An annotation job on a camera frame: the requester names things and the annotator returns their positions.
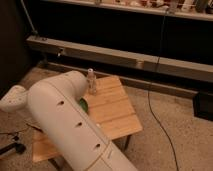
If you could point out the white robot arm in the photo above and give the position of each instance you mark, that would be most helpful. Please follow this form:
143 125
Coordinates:
54 104

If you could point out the clear plastic bottle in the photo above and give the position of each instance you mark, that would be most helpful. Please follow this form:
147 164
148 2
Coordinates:
91 79

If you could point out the small wooden table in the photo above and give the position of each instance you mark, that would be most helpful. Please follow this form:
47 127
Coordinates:
109 108

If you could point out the green bowl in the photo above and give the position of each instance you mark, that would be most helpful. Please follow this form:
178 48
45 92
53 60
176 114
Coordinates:
83 104

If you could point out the black floor stand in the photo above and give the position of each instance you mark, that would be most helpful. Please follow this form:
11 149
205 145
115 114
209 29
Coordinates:
18 147

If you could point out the long metal rail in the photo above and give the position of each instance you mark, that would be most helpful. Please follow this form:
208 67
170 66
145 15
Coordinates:
184 69

